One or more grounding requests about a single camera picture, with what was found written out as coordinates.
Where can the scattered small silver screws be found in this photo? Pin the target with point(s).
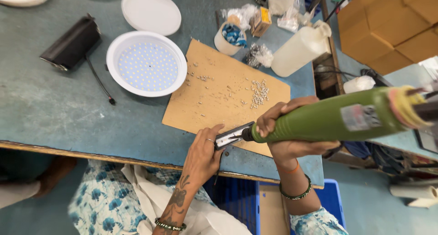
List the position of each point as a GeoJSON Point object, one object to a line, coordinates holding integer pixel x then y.
{"type": "Point", "coordinates": [260, 93]}

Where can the small clear plastic bag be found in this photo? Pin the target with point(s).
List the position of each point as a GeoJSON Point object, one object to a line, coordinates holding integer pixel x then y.
{"type": "Point", "coordinates": [289, 21]}

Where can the white tape roll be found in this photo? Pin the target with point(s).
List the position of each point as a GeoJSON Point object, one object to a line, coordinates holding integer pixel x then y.
{"type": "Point", "coordinates": [359, 84]}

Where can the green electric screwdriver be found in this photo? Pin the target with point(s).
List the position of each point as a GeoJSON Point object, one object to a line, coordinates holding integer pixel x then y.
{"type": "Point", "coordinates": [325, 120]}

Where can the person's right hand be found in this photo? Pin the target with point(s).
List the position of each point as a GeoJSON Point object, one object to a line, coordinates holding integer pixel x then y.
{"type": "Point", "coordinates": [291, 151]}

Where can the person's left hand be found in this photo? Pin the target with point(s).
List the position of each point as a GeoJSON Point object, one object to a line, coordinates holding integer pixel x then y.
{"type": "Point", "coordinates": [200, 159]}

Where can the stack of brown cartons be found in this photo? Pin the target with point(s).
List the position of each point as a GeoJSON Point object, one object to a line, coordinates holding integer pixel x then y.
{"type": "Point", "coordinates": [386, 26]}

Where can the blue plastic crate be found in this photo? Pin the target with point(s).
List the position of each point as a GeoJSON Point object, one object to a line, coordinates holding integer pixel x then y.
{"type": "Point", "coordinates": [236, 200]}

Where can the white plastic bottle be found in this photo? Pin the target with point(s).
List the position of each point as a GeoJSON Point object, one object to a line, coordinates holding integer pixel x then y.
{"type": "Point", "coordinates": [297, 50]}

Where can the white scarf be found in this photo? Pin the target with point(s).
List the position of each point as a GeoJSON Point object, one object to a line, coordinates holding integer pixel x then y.
{"type": "Point", "coordinates": [205, 218]}

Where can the person's right fingers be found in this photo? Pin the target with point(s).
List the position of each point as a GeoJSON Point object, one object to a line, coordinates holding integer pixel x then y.
{"type": "Point", "coordinates": [270, 117]}

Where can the small black driver box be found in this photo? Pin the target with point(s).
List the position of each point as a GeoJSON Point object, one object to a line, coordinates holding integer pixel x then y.
{"type": "Point", "coordinates": [229, 139]}

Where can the small cardboard box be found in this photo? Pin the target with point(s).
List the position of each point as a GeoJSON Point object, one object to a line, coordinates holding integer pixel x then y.
{"type": "Point", "coordinates": [260, 21]}

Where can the dark blue cloth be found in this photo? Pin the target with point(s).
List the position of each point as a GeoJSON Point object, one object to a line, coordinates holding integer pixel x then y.
{"type": "Point", "coordinates": [379, 156]}

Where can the white round diffuser cover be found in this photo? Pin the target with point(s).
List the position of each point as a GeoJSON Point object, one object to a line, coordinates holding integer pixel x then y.
{"type": "Point", "coordinates": [150, 11]}

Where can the white pipes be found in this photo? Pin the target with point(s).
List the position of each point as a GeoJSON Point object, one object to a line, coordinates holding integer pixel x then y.
{"type": "Point", "coordinates": [415, 192]}

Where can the blue floral dress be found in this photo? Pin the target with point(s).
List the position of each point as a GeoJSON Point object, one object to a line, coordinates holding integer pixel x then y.
{"type": "Point", "coordinates": [102, 200]}

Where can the crumpled clear plastic bag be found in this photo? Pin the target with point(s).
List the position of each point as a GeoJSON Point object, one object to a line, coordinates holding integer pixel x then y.
{"type": "Point", "coordinates": [241, 14]}

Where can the white round LED downlight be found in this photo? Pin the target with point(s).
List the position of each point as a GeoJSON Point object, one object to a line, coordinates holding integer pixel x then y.
{"type": "Point", "coordinates": [147, 64]}

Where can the green bangle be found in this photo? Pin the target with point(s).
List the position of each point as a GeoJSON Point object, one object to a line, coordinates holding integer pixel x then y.
{"type": "Point", "coordinates": [297, 196]}

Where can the orange wrist thread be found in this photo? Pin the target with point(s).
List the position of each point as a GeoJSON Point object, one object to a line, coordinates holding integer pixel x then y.
{"type": "Point", "coordinates": [291, 170]}

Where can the white plastic cup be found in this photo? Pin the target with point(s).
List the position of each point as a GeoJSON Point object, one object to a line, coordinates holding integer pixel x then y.
{"type": "Point", "coordinates": [224, 45]}

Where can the blue connectors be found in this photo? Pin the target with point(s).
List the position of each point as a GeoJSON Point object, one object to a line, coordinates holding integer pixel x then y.
{"type": "Point", "coordinates": [234, 35]}

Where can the brown cardboard sheet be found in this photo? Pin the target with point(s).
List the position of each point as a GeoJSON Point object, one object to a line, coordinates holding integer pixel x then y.
{"type": "Point", "coordinates": [219, 112]}

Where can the clear bag of screws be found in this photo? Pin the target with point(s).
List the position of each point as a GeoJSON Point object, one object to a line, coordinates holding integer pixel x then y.
{"type": "Point", "coordinates": [260, 55]}

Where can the cardboard piece in crate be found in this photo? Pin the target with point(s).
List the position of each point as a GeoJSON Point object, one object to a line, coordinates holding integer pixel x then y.
{"type": "Point", "coordinates": [272, 211]}

